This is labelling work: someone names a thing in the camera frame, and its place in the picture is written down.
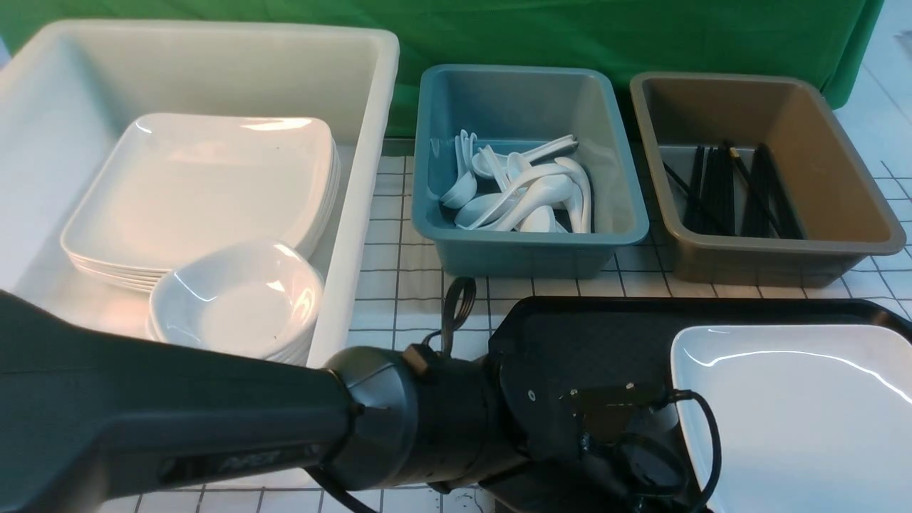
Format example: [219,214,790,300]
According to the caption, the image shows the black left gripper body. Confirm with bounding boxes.
[492,351,706,512]

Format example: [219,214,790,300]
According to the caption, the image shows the white square rice plate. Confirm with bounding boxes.
[670,325,911,512]

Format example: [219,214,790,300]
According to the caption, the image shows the white ceramic soup spoon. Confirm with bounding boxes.
[454,162,570,231]

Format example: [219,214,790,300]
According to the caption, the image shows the white small bowl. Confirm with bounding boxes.
[149,239,323,334]

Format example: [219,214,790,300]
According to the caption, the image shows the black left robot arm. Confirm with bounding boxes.
[2,292,721,512]

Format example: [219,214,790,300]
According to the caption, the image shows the black serving tray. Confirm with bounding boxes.
[488,296,912,513]

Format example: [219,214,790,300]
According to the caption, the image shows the white spoon in bin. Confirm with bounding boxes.
[554,157,592,234]
[470,135,579,180]
[440,130,477,209]
[491,175,576,232]

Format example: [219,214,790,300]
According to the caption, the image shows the black chopsticks in bin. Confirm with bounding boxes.
[659,142,808,240]

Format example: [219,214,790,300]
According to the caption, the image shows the stack of white bowls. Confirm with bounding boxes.
[146,314,313,365]

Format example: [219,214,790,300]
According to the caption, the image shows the blue plastic bin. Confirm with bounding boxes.
[411,64,651,279]

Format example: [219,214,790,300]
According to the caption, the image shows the brown plastic bin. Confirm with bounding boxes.
[630,72,906,288]

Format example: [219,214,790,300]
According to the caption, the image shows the green backdrop cloth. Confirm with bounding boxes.
[1,1,883,138]

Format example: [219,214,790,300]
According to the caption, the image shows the stack of white square plates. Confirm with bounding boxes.
[60,113,340,290]

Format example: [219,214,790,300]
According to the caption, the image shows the large white plastic tub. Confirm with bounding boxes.
[2,20,400,369]

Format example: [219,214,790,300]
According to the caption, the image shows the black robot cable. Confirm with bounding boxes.
[306,276,722,513]

